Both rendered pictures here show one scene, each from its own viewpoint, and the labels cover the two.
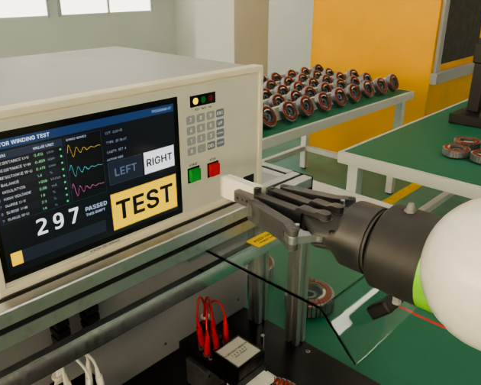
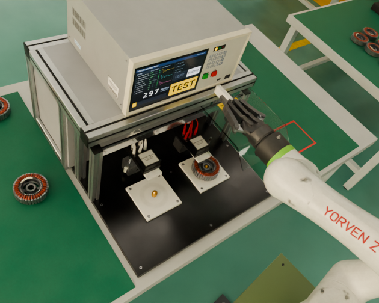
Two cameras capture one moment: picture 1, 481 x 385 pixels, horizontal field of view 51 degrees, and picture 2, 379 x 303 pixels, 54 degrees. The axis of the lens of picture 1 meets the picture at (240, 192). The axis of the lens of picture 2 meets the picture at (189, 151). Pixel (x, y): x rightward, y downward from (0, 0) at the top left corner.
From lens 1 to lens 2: 0.59 m
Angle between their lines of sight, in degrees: 28
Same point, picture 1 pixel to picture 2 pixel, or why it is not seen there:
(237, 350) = (198, 142)
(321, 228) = (247, 130)
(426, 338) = not seen: hidden behind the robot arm
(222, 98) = (228, 46)
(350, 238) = (255, 138)
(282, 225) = (234, 123)
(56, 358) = (138, 139)
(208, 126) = (218, 58)
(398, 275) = (264, 157)
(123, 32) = not seen: outside the picture
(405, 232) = (272, 145)
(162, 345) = not seen: hidden behind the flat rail
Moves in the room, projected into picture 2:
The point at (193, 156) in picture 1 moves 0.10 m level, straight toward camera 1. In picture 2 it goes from (207, 69) to (206, 90)
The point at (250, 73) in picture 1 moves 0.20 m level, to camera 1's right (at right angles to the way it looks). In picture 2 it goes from (245, 35) to (304, 54)
